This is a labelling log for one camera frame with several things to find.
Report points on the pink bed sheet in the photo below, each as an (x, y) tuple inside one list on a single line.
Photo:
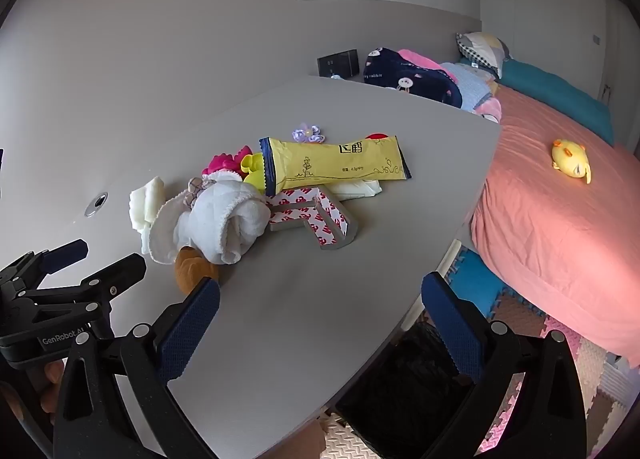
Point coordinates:
[(540, 239)]

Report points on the navy printed blanket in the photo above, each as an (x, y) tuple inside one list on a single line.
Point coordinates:
[(410, 79)]

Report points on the white quilted cloth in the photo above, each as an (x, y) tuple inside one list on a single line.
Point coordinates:
[(225, 219)]

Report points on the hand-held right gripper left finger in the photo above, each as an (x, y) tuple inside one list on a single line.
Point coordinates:
[(190, 334)]

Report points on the yellow snack packet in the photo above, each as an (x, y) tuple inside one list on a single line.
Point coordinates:
[(330, 164)]

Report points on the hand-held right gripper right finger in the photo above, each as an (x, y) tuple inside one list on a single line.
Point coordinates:
[(455, 334)]

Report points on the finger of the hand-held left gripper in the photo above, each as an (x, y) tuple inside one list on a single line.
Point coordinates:
[(65, 252), (122, 270)]

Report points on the beige checked cloth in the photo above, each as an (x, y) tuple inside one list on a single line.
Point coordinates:
[(196, 189)]

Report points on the yellow plush duck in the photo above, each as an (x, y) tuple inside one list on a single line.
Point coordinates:
[(570, 159)]

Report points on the light blue blanket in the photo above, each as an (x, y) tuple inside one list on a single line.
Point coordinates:
[(472, 86)]

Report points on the coloured foam floor mat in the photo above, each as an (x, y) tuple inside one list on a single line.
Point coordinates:
[(505, 309)]

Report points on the pink dinosaur toy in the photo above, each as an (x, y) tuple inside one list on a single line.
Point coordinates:
[(222, 164)]

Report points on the checked patchwork pillow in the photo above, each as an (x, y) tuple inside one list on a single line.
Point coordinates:
[(482, 51)]

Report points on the grey door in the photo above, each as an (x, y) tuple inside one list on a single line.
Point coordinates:
[(622, 49)]

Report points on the white pad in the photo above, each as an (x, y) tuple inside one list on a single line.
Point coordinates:
[(357, 190)]

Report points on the pink blanket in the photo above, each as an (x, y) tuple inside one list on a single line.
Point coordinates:
[(420, 59)]

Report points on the teal pillow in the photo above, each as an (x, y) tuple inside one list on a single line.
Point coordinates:
[(555, 94)]

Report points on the red toy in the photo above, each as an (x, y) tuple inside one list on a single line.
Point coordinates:
[(378, 135)]

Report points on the yellow-green koala mould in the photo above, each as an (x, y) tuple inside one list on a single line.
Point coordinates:
[(252, 171)]

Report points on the person's left hand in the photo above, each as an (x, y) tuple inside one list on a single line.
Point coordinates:
[(47, 379)]

